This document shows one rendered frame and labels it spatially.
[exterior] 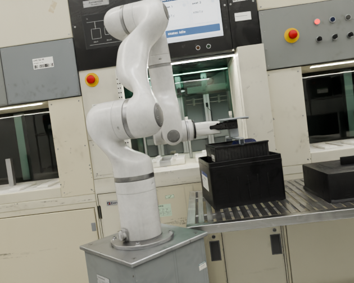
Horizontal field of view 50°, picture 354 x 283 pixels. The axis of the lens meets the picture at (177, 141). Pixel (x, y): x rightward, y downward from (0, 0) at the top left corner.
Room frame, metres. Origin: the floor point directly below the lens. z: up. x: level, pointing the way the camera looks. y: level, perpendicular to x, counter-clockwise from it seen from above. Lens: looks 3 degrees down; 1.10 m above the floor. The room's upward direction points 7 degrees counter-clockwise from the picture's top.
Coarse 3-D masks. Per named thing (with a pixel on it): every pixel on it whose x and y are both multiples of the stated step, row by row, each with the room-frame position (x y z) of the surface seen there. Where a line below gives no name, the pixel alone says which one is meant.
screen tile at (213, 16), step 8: (200, 0) 1.80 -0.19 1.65; (208, 0) 1.79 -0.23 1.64; (216, 0) 1.79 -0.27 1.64; (192, 8) 1.80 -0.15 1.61; (200, 8) 1.80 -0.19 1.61; (216, 8) 1.79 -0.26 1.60; (192, 16) 1.80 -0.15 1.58; (200, 16) 1.80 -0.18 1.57; (208, 16) 1.79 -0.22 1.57; (216, 16) 1.79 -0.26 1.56
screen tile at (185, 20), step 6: (168, 6) 1.81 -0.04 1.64; (174, 6) 1.80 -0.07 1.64; (180, 6) 1.80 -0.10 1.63; (174, 12) 1.80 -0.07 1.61; (186, 12) 1.80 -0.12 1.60; (174, 18) 1.80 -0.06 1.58; (180, 18) 1.80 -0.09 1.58; (186, 18) 1.80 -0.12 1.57; (168, 24) 1.81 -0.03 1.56; (174, 24) 1.80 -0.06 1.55; (180, 24) 1.80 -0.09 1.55; (186, 24) 1.80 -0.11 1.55
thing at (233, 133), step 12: (228, 120) 1.50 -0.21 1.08; (228, 132) 1.52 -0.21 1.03; (216, 144) 1.61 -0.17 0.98; (228, 144) 1.61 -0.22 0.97; (240, 144) 1.39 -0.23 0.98; (252, 144) 1.41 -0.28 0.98; (264, 144) 1.41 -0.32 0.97; (216, 156) 1.40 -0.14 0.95; (228, 156) 1.40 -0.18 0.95; (240, 156) 1.41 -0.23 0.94; (252, 156) 1.41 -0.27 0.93
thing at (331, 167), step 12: (348, 156) 1.38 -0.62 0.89; (312, 168) 1.40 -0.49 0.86; (324, 168) 1.36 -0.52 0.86; (336, 168) 1.32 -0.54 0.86; (348, 168) 1.29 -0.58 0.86; (312, 180) 1.41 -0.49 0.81; (324, 180) 1.29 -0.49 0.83; (336, 180) 1.25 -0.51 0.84; (348, 180) 1.24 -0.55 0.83; (312, 192) 1.42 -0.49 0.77; (324, 192) 1.30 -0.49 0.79; (336, 192) 1.25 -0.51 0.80; (348, 192) 1.24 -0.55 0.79
